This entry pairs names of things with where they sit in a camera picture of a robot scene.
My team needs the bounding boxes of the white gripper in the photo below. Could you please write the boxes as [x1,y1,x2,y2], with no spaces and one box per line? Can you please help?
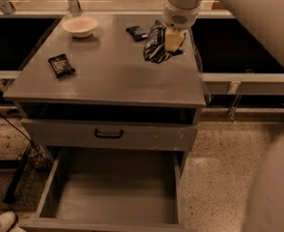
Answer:
[162,0,201,52]

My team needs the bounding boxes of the blue chip bag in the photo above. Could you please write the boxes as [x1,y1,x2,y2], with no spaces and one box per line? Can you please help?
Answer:
[143,19,184,64]

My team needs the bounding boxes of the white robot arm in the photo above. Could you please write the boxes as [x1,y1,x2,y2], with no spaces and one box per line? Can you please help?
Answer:
[163,0,284,232]

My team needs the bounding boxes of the grey drawer cabinet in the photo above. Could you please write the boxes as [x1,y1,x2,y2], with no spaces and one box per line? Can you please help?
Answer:
[3,13,208,179]

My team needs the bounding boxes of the closed grey drawer front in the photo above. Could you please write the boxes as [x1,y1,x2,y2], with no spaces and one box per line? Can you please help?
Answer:
[22,119,197,151]

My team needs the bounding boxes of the open grey bottom drawer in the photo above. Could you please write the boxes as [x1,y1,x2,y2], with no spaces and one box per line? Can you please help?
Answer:
[20,148,185,232]

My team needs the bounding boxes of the small dark blue snack pack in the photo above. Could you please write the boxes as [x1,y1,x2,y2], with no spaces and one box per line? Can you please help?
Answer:
[126,26,148,42]

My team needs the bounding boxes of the white bowl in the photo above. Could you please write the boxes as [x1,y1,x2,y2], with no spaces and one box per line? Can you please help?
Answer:
[62,16,99,39]

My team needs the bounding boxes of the black snack packet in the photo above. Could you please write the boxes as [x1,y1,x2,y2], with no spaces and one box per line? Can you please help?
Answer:
[48,54,75,78]

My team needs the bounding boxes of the white shoe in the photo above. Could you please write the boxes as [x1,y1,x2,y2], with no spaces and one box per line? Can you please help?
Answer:
[0,211,16,232]

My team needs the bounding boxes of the black drawer handle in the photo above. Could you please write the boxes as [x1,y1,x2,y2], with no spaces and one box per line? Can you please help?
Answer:
[94,129,124,139]

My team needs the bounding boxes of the black cable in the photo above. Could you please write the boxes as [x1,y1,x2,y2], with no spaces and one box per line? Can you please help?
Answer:
[0,102,54,169]

